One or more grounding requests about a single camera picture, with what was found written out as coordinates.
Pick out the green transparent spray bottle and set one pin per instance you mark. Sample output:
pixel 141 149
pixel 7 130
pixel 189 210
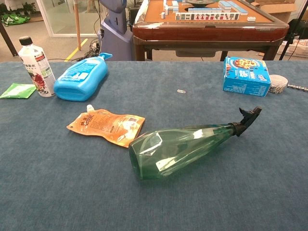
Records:
pixel 168 151

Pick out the blue detergent pump bottle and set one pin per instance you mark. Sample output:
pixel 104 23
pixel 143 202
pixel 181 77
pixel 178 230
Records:
pixel 79 79

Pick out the white drink bottle black cap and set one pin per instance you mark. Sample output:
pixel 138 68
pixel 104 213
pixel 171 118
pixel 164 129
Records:
pixel 36 69

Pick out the small metal paper clip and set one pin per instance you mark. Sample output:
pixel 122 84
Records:
pixel 181 91

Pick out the orange spout pouch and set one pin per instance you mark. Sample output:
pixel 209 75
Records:
pixel 108 125

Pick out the brown mahjong table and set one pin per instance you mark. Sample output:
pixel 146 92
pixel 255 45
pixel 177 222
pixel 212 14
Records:
pixel 204 33

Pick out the blue cookie box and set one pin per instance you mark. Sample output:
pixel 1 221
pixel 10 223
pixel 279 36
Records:
pixel 245 81

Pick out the blue felt table cloth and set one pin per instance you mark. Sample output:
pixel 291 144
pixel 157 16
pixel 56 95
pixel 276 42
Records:
pixel 72 192

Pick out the wooden pole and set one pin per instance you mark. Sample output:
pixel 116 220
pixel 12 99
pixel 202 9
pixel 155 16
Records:
pixel 77 29

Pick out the round clear pin container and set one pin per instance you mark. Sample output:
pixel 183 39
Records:
pixel 279 83

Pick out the white blue mahjong tile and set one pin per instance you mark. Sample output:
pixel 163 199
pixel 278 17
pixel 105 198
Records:
pixel 251 19

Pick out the green sachet packet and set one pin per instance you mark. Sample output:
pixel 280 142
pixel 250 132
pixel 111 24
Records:
pixel 16 91

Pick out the metal twist drill bit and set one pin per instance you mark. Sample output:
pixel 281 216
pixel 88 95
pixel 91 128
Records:
pixel 298 87

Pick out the black tripod stand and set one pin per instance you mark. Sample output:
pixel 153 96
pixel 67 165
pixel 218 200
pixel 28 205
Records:
pixel 286 50

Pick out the white plastic basket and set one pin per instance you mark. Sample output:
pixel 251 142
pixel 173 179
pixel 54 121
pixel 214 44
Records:
pixel 298 49

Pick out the brown cardboard box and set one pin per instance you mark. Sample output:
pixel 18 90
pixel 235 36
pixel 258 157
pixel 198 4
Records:
pixel 281 12

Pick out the black slanted leg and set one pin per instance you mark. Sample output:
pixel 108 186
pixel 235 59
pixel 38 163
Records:
pixel 7 39

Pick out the green bag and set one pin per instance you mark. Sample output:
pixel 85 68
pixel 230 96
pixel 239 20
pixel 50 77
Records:
pixel 14 19

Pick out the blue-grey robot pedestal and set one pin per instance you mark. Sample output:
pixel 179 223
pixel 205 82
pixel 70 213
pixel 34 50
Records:
pixel 115 43

